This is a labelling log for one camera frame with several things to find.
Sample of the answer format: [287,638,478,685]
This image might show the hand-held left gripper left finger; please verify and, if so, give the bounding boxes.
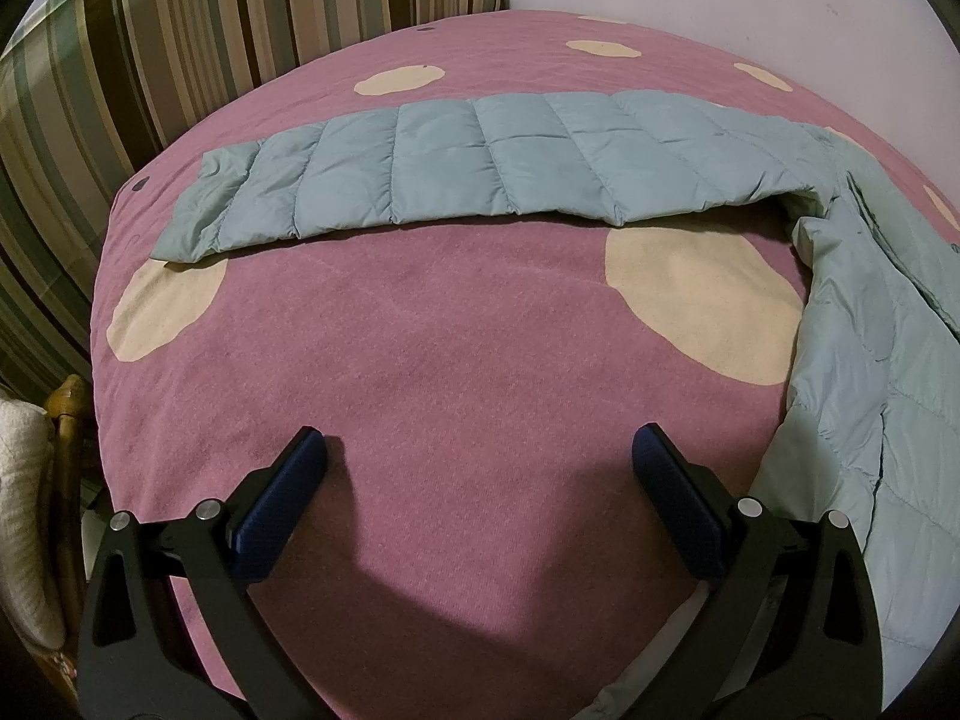
[79,426,328,720]

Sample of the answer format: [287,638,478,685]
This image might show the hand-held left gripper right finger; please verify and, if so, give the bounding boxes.
[631,423,883,720]

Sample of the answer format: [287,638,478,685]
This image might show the light blue quilted down jacket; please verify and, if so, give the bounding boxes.
[150,88,960,720]

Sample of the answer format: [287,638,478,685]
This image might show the pink blanket with cream dots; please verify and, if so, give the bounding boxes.
[79,9,960,720]

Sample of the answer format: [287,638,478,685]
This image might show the wooden rattan chair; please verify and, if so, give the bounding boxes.
[37,373,92,691]

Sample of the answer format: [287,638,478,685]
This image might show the white knitted cushion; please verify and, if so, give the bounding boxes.
[0,397,59,652]

